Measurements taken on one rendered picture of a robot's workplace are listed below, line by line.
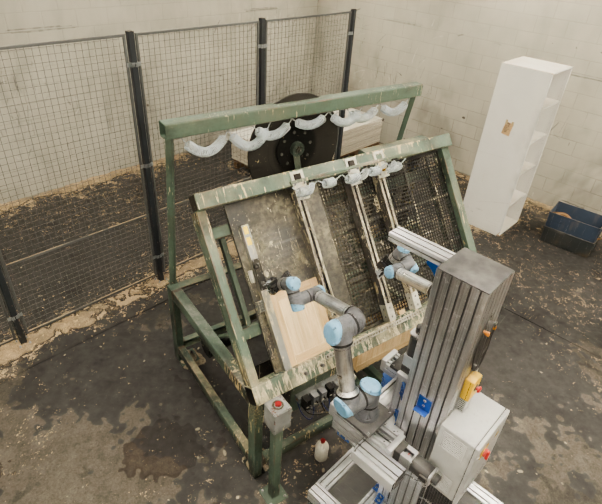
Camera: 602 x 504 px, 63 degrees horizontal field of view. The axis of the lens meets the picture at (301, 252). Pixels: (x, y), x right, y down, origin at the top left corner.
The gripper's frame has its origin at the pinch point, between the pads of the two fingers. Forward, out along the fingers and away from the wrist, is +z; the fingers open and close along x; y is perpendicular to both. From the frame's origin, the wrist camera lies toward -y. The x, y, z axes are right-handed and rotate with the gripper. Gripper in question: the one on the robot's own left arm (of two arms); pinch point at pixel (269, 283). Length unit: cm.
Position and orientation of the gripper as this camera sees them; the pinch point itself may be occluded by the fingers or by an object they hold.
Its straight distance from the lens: 297.2
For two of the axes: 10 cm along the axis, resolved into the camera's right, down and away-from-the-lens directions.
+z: -5.0, 0.9, 8.6
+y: -6.7, 5.9, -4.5
